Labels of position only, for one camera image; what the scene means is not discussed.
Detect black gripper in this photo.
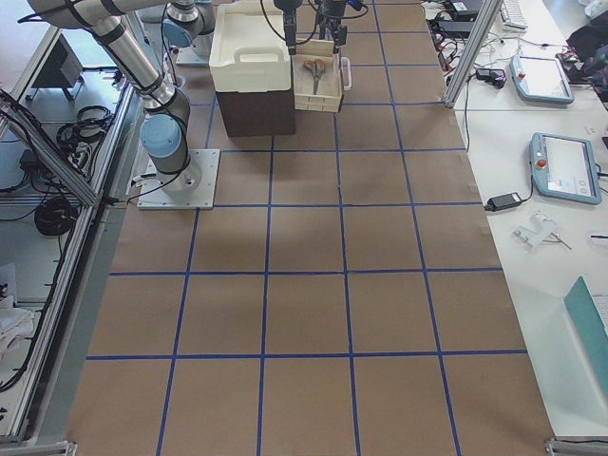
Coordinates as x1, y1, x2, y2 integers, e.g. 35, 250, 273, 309
275, 0, 300, 55
316, 0, 366, 54

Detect grey orange handled scissors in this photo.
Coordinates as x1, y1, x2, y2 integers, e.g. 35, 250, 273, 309
303, 59, 325, 95

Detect wooden drawer with white handle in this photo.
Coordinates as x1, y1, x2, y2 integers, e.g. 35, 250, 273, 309
292, 39, 352, 113

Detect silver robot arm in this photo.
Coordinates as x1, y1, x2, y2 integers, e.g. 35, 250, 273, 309
29, 1, 301, 193
161, 0, 369, 55

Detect dark brown drawer cabinet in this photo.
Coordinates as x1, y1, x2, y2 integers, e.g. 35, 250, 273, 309
217, 88, 296, 137

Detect white keyboard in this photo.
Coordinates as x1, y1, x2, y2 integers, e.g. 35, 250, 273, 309
500, 0, 527, 30

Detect far blue teach pendant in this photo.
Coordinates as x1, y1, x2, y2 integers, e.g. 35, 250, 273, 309
509, 55, 574, 105

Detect blue teach pendant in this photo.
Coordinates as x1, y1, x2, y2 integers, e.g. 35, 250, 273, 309
509, 55, 574, 105
529, 132, 602, 205

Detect black power adapter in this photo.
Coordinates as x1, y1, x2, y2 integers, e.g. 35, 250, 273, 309
484, 192, 523, 212

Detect near blue teach pendant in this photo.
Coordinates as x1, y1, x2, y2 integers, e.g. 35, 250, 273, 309
529, 132, 602, 205

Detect brown paper table mat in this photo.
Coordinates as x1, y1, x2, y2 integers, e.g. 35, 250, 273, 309
66, 1, 551, 455

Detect teal folder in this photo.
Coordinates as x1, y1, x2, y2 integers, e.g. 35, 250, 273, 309
564, 276, 607, 393

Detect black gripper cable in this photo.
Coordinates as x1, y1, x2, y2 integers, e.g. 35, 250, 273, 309
258, 0, 319, 47

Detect aluminium frame post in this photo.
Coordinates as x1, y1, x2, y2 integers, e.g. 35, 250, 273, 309
444, 0, 502, 108

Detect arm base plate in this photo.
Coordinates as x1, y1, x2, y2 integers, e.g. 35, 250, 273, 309
137, 149, 220, 210

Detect black box under frame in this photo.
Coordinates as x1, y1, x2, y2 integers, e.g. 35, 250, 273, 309
32, 35, 84, 101

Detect left aluminium frame rail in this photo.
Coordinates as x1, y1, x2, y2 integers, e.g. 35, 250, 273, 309
1, 85, 140, 445

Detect clear acrylic bracket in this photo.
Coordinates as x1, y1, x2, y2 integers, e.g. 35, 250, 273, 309
512, 211, 561, 251

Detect coiled black cable bundle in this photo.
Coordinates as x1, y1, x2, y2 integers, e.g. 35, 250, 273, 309
33, 195, 77, 238

